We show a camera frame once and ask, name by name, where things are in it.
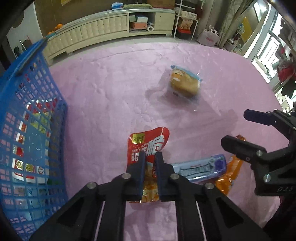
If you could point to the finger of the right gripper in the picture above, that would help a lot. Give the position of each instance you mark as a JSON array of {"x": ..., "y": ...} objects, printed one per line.
[
  {"x": 275, "y": 118},
  {"x": 252, "y": 153}
]

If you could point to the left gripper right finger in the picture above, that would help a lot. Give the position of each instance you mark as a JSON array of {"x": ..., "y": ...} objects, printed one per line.
[{"x": 166, "y": 188}]

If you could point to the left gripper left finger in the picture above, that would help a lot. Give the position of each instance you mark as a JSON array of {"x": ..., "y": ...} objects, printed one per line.
[{"x": 135, "y": 184}]

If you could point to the orange candy wrapper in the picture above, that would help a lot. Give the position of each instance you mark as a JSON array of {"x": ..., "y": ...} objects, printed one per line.
[{"x": 226, "y": 181}]

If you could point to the small orange noodle snack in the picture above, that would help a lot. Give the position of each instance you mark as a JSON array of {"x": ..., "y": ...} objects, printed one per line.
[{"x": 149, "y": 142}]

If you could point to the blue plastic basket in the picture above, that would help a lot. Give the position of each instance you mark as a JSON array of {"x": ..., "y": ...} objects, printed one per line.
[{"x": 27, "y": 79}]

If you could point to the red green snack bag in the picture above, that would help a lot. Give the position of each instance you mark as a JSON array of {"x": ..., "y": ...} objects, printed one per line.
[{"x": 31, "y": 163}]

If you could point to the teal striped snack bag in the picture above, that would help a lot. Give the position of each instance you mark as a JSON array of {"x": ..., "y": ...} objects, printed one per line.
[{"x": 29, "y": 207}]

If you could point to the blue Doublemint gum pack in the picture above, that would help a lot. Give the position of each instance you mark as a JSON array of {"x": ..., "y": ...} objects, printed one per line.
[{"x": 202, "y": 170}]

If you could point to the pink table cloth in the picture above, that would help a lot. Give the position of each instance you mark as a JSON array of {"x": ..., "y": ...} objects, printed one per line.
[{"x": 114, "y": 92}]

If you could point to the arched floor mirror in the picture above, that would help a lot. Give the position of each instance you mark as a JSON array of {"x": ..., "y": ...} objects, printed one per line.
[{"x": 248, "y": 25}]

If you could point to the wrapped bread bun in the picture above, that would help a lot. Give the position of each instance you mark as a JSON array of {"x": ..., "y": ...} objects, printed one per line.
[{"x": 185, "y": 84}]

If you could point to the pink tote bag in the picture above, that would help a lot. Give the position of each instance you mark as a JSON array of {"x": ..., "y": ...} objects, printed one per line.
[{"x": 208, "y": 37}]

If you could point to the patterned curtain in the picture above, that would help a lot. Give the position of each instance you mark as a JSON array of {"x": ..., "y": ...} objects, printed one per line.
[{"x": 234, "y": 13}]

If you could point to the white metal shelf rack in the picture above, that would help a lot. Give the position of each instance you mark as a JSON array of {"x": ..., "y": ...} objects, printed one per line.
[{"x": 187, "y": 17}]

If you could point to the cream TV cabinet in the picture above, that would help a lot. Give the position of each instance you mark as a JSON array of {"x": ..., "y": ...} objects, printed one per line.
[{"x": 105, "y": 26}]

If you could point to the cardboard box on cabinet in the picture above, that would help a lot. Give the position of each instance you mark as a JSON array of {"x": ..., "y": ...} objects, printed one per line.
[{"x": 165, "y": 4}]

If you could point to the oranges on cabinet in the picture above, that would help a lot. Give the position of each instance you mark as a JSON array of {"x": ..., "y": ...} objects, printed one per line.
[{"x": 56, "y": 28}]

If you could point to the green folded towel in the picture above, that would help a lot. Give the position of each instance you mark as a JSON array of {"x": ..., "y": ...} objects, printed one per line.
[{"x": 137, "y": 6}]

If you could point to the blue tissue pack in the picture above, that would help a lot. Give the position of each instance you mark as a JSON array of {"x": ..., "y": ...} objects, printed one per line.
[{"x": 117, "y": 6}]

